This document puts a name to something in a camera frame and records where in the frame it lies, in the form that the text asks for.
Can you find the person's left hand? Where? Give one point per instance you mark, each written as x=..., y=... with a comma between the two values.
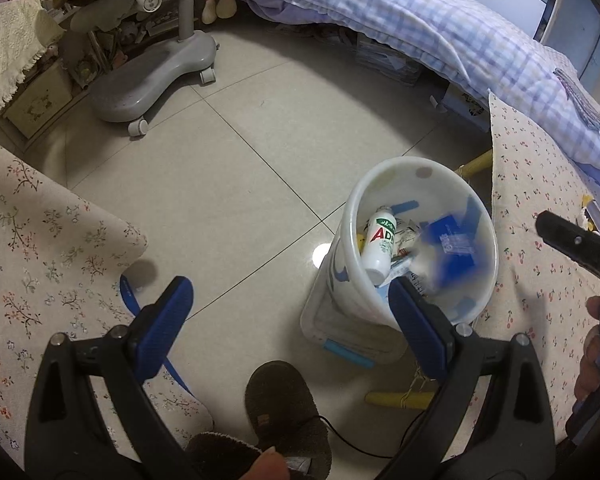
x=267, y=467

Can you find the folded grey cloth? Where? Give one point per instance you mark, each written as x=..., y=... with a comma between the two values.
x=585, y=105

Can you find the person's right hand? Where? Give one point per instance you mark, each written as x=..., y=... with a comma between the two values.
x=587, y=365

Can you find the blue cardboard box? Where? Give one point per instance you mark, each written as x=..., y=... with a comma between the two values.
x=455, y=252

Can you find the brown slipper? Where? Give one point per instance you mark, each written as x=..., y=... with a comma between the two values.
x=280, y=405

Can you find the beige printed box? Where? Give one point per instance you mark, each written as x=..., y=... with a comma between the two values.
x=37, y=102

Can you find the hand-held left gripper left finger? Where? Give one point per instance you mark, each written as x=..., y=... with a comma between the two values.
x=162, y=327

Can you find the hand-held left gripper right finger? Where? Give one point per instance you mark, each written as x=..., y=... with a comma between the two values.
x=420, y=330

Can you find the purple checked quilt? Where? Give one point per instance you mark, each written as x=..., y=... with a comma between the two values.
x=405, y=20

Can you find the white door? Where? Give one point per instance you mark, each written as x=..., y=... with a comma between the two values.
x=570, y=25

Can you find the white plastic bottle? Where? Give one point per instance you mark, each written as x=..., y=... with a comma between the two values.
x=377, y=255

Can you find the floral print cloth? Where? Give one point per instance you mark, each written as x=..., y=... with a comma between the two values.
x=40, y=260

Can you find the cherry print tablecloth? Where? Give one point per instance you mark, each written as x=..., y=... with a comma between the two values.
x=530, y=185

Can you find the stack of items under bed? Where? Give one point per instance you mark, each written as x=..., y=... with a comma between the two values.
x=387, y=57

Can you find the white patterned plastic bin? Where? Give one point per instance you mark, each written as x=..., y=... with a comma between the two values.
x=460, y=285

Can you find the clear plastic storage box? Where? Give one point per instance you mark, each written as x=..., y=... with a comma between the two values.
x=350, y=337

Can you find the yellow paper box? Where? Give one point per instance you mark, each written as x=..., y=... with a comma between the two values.
x=587, y=215

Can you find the grey rolling chair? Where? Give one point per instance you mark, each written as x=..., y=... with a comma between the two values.
x=150, y=80

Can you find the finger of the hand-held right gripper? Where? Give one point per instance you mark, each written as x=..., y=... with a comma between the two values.
x=575, y=240

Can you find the cream lace cloth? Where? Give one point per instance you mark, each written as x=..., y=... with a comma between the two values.
x=5, y=45

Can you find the torn white wrapper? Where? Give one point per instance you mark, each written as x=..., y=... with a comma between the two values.
x=405, y=237

